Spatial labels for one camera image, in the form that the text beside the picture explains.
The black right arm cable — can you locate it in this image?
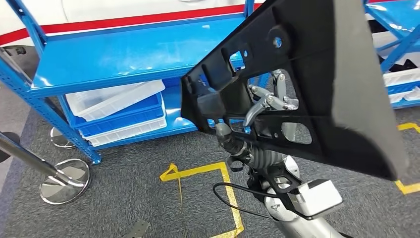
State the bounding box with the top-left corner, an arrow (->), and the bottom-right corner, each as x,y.
212,182 -> 283,220

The flat white plastic bin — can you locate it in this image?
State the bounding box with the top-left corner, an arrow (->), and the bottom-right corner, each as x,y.
82,98 -> 167,147

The blue plastic bin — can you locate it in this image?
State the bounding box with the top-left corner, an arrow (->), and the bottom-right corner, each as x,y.
70,93 -> 165,138

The black plastic plate frame part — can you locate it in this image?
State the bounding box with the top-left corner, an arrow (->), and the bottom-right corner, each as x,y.
180,0 -> 409,181

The red barrier belt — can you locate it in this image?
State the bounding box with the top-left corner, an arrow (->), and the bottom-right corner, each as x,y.
0,3 -> 263,47

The chrome stanchion post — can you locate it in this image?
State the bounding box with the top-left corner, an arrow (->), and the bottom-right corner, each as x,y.
50,126 -> 78,150
0,131 -> 91,205

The yellow floor tape marking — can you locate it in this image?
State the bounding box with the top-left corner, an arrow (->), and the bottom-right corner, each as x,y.
393,122 -> 420,195

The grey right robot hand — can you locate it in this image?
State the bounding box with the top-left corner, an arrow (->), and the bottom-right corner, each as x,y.
214,69 -> 300,162

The white car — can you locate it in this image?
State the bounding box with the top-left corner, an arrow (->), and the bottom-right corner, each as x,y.
0,0 -> 263,48

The black right wrist camera bracket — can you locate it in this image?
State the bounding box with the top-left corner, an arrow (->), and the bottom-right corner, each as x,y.
249,164 -> 329,221

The yellow floor tape with loop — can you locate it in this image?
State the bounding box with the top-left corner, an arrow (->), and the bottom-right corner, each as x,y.
159,161 -> 245,238

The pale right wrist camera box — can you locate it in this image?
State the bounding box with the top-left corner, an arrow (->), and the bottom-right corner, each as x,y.
288,178 -> 344,218

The blue metal rack on wheels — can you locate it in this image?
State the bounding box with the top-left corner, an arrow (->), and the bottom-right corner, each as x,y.
362,0 -> 420,109

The blue metal shelf rack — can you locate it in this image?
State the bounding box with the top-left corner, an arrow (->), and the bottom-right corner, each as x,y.
0,0 -> 273,165

